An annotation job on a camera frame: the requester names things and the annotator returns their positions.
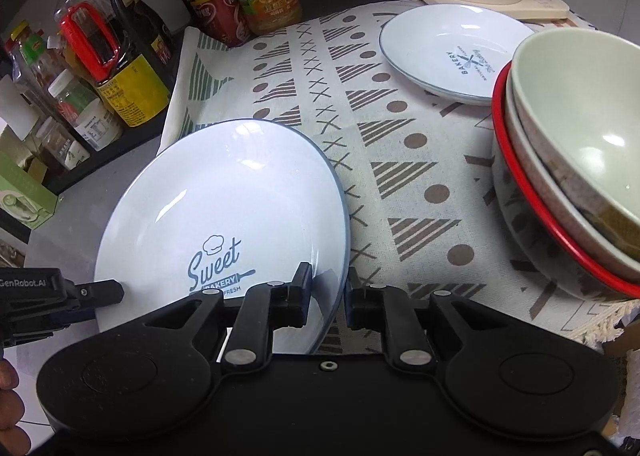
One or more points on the small white jar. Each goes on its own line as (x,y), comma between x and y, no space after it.
(97,126)

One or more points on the small clear glass jar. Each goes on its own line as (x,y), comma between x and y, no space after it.
(57,143)

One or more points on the person's left hand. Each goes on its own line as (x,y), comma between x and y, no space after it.
(9,391)

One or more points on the sauce bottle with green label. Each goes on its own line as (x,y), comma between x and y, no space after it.
(37,56)

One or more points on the small white plate blue print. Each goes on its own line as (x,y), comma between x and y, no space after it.
(440,46)

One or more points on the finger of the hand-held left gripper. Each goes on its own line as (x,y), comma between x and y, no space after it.
(100,293)
(75,318)

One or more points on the patterned fringed cloth mat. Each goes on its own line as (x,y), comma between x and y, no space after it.
(400,151)

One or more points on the green carton box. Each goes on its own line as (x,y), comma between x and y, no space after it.
(22,198)

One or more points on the cream green bowl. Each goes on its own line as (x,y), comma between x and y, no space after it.
(575,106)
(550,201)

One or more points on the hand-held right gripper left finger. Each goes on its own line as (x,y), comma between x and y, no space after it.
(302,286)

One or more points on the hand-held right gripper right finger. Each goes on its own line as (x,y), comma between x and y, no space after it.
(352,288)

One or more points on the red and black bowl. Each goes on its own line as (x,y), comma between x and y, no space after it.
(530,246)

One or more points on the glass jar with white lid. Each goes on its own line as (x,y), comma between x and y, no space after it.
(72,93)

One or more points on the white plate with script print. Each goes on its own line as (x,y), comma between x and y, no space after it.
(220,216)

